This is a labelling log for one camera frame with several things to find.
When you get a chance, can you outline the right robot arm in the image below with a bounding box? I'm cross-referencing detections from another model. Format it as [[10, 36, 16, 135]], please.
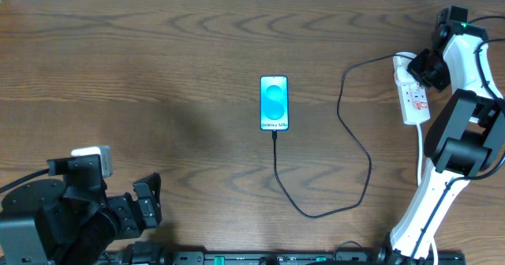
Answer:
[[376, 6, 504, 264]]

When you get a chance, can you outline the black usb charging cable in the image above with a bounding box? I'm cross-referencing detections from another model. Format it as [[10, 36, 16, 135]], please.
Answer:
[[271, 53, 415, 220]]

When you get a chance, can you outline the blue smartphone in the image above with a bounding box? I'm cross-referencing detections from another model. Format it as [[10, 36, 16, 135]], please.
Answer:
[[260, 75, 290, 131]]

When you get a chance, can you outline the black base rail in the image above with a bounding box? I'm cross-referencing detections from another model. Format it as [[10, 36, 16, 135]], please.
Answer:
[[98, 240, 466, 265]]

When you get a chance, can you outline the white usb wall charger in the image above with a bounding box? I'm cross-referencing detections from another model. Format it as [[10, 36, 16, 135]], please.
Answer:
[[393, 52, 416, 86]]

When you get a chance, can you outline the white power strip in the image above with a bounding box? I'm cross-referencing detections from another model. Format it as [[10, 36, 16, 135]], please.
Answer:
[[395, 74, 431, 125]]

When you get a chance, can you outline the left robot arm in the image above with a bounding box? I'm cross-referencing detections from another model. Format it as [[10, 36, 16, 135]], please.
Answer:
[[1, 155, 162, 264]]

